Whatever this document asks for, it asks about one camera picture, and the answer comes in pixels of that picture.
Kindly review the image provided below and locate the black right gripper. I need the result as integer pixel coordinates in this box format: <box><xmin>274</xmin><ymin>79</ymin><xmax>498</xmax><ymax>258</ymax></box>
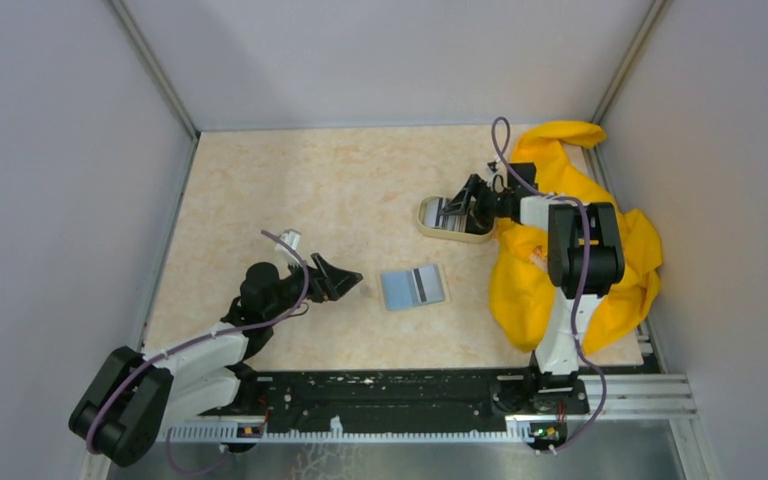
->
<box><xmin>438</xmin><ymin>175</ymin><xmax>512</xmax><ymax>234</ymax></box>

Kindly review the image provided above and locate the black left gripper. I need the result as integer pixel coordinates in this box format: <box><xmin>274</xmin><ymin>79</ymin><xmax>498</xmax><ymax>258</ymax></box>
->
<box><xmin>264</xmin><ymin>251</ymin><xmax>362</xmax><ymax>321</ymax></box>

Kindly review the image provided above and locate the beige card holder wallet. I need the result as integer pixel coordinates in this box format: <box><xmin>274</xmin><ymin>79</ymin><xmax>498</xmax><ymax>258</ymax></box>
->
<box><xmin>379</xmin><ymin>263</ymin><xmax>449</xmax><ymax>312</ymax></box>

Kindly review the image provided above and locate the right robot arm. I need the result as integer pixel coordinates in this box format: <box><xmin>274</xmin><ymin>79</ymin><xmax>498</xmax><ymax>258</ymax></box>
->
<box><xmin>435</xmin><ymin>163</ymin><xmax>625</xmax><ymax>412</ymax></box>

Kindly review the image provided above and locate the beige oval card tray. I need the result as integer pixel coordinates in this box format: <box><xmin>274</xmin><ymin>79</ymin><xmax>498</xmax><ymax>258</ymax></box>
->
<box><xmin>414</xmin><ymin>196</ymin><xmax>493</xmax><ymax>244</ymax></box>

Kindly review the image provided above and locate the yellow cloth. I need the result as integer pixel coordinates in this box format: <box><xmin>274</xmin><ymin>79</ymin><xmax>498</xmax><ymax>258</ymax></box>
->
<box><xmin>487</xmin><ymin>120</ymin><xmax>664</xmax><ymax>356</ymax></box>

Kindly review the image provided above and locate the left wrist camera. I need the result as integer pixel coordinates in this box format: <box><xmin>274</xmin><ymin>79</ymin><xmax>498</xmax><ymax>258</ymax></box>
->
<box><xmin>275</xmin><ymin>229</ymin><xmax>302</xmax><ymax>256</ymax></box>

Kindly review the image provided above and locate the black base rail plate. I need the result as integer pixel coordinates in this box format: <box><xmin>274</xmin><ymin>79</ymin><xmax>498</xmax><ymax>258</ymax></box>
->
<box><xmin>205</xmin><ymin>366</ymin><xmax>591</xmax><ymax>434</ymax></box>

